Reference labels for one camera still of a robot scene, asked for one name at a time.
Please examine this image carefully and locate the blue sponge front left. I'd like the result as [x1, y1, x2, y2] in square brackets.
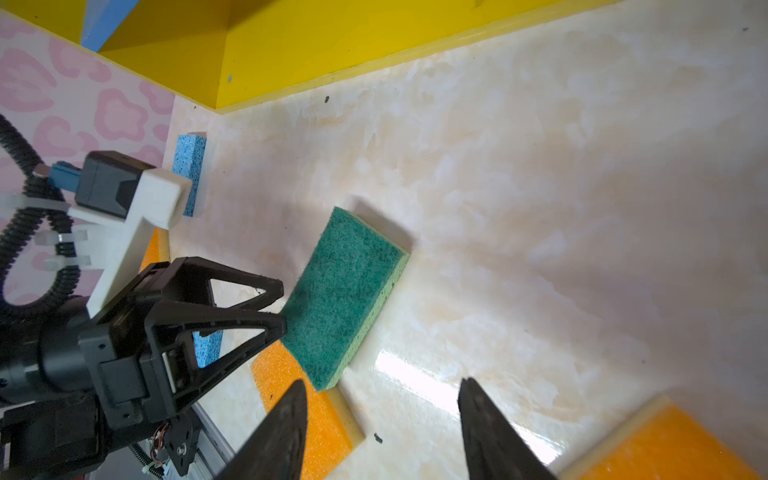
[193, 331, 223, 368]

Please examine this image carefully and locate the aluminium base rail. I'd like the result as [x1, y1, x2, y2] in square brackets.
[129, 404, 234, 479]

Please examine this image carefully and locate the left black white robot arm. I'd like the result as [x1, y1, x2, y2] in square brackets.
[1, 257, 286, 479]

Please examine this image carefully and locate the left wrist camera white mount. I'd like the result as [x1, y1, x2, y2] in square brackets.
[32, 149, 194, 319]

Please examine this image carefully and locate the blue sponge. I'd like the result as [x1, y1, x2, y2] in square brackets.
[172, 134, 207, 217]
[193, 331, 223, 368]

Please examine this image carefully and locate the yellow shelf with coloured boards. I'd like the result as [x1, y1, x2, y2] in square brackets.
[1, 1, 594, 113]

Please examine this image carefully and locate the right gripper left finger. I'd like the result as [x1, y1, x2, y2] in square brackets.
[215, 380, 308, 480]

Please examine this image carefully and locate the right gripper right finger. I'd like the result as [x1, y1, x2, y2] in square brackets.
[457, 377, 556, 480]

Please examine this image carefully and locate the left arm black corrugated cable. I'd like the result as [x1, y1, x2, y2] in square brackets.
[0, 113, 82, 322]

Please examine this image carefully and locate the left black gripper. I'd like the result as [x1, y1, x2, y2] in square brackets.
[78, 257, 287, 429]

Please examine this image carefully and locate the green sponge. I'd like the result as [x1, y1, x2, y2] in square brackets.
[281, 207, 410, 391]

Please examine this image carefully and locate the orange sponge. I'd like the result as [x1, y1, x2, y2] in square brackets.
[558, 394, 760, 479]
[250, 340, 366, 480]
[139, 228, 170, 271]

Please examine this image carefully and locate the blue sponge far left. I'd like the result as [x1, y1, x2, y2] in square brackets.
[172, 134, 207, 217]

